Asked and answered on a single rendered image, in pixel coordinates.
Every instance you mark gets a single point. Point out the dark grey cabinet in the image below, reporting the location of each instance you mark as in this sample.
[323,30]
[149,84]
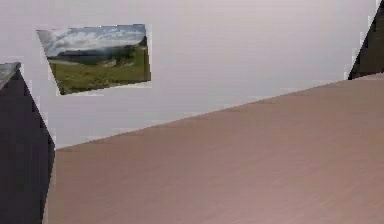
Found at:
[20,150]

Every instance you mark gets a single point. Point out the dark brown cupboard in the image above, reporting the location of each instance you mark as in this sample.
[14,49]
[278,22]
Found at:
[371,53]

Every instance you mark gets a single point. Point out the landscape picture on wall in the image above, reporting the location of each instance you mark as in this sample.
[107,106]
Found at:
[100,63]

